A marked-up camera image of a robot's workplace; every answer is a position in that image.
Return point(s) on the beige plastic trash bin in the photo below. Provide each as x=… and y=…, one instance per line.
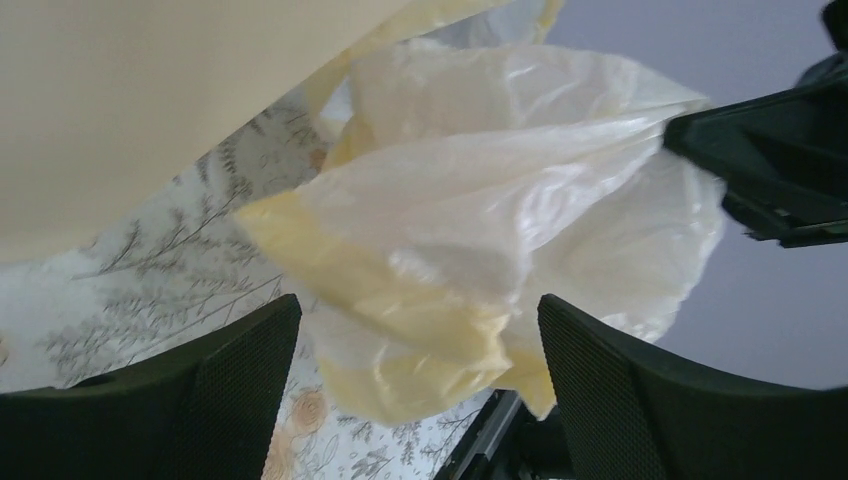
x=104, y=102

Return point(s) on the floral patterned table mat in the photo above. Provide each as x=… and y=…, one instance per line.
x=177, y=268

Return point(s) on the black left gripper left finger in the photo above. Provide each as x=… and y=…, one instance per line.
x=203, y=410

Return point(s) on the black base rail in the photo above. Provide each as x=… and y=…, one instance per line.
x=505, y=441

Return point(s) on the yellow translucent trash bag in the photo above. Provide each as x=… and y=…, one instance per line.
x=470, y=179

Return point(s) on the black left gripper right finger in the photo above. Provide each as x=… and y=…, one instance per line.
x=632, y=410

